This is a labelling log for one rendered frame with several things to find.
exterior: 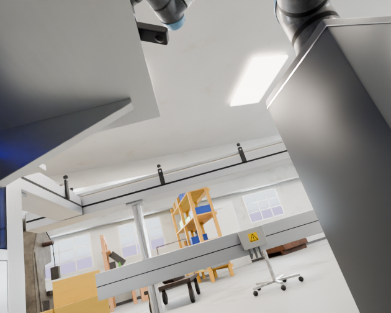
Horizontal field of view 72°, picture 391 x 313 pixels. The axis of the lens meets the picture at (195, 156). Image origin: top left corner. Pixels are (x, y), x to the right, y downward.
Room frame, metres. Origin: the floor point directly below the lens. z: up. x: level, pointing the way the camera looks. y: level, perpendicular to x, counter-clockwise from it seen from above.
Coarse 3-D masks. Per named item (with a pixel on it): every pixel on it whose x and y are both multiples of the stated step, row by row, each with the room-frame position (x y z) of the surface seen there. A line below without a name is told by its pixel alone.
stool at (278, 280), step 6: (264, 252) 3.20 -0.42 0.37; (270, 264) 3.21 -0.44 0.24; (270, 270) 3.20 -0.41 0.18; (282, 276) 3.39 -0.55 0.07; (288, 276) 3.17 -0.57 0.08; (294, 276) 3.16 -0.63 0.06; (300, 276) 3.15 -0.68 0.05; (264, 282) 3.31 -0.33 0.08; (270, 282) 3.18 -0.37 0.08; (276, 282) 3.09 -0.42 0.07; (282, 282) 2.95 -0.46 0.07; (258, 288) 3.12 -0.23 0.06; (282, 288) 2.94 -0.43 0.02
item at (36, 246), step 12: (24, 228) 5.82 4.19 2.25; (24, 240) 5.74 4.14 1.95; (36, 240) 5.79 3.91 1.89; (48, 240) 6.42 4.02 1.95; (24, 252) 5.62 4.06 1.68; (36, 252) 5.72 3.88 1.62; (48, 252) 6.37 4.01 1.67; (24, 264) 5.58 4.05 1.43; (36, 264) 5.70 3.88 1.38; (36, 276) 5.71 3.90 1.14; (60, 276) 6.48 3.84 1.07; (36, 288) 5.68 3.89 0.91; (36, 300) 5.66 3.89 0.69; (48, 300) 6.17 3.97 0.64; (36, 312) 5.66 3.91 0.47
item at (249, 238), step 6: (252, 228) 1.37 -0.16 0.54; (258, 228) 1.37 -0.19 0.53; (240, 234) 1.36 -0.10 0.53; (246, 234) 1.36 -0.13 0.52; (252, 234) 1.37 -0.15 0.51; (258, 234) 1.37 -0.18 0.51; (264, 234) 1.37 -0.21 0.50; (240, 240) 1.39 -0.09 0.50; (246, 240) 1.36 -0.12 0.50; (252, 240) 1.37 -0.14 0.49; (258, 240) 1.37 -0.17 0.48; (264, 240) 1.37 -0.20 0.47; (246, 246) 1.36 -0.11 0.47; (252, 246) 1.37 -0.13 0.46; (258, 246) 1.37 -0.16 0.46
